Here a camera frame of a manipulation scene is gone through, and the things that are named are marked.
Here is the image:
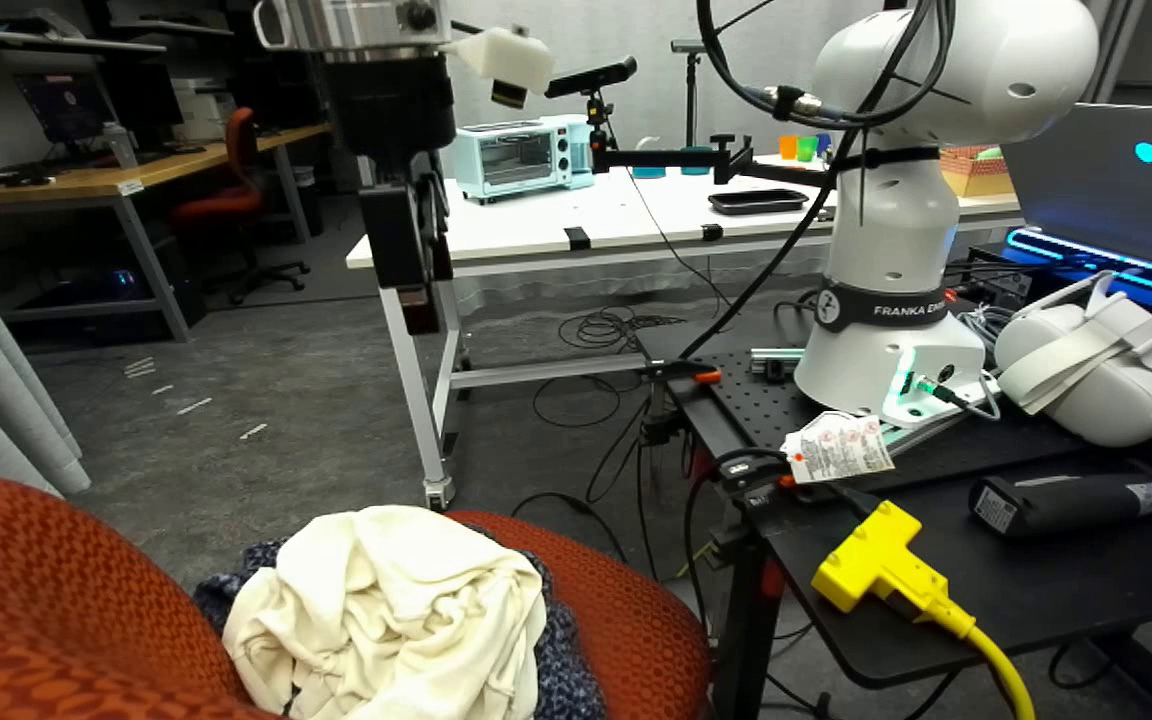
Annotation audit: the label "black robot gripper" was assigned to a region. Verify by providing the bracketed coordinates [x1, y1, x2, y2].
[326, 50, 459, 337]

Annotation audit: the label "cream fleece cloth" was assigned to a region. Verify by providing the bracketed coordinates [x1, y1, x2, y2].
[222, 502, 553, 720]

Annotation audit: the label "white metal table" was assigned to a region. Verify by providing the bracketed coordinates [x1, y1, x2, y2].
[340, 156, 1030, 512]

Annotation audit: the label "teal toaster oven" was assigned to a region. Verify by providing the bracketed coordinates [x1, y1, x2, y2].
[439, 113, 597, 209]

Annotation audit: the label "red office chair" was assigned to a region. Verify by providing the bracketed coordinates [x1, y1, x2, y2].
[169, 104, 311, 303]

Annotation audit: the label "wooden office desk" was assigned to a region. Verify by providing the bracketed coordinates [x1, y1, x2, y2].
[0, 117, 340, 346]

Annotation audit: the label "black flat phone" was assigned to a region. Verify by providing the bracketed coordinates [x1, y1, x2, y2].
[705, 183, 813, 221]

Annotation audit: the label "colourful small containers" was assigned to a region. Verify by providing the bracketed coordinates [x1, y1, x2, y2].
[773, 128, 848, 169]

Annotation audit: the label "white red paper tag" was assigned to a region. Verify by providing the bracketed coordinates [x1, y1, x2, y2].
[781, 408, 900, 487]

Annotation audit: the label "orange fabric chair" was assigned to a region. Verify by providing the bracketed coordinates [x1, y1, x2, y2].
[0, 469, 716, 720]

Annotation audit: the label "orange box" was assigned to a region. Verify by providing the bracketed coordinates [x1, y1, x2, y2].
[934, 141, 1024, 214]

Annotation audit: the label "black electronics box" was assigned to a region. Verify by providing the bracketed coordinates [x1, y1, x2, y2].
[962, 244, 1041, 314]

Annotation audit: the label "white VR headset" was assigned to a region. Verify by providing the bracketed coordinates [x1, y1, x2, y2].
[991, 273, 1152, 454]

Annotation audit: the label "black handheld device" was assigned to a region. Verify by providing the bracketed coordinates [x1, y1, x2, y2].
[967, 469, 1152, 541]

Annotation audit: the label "grey laptop blue light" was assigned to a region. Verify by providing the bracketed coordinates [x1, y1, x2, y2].
[996, 98, 1152, 337]

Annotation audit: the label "black robot table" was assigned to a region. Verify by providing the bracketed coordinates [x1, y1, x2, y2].
[673, 354, 1152, 720]

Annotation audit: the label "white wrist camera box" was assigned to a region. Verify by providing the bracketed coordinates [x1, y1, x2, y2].
[445, 26, 561, 117]

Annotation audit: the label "black floor cables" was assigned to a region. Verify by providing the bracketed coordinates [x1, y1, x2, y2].
[509, 299, 739, 566]

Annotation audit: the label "black stereo camera bar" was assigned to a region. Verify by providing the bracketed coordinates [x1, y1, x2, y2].
[545, 53, 639, 99]

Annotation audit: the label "black camera arm mount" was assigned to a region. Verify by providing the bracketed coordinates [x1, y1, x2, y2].
[585, 87, 872, 192]

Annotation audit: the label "yellow plug with cable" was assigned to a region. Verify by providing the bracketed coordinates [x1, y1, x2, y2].
[810, 496, 1041, 720]

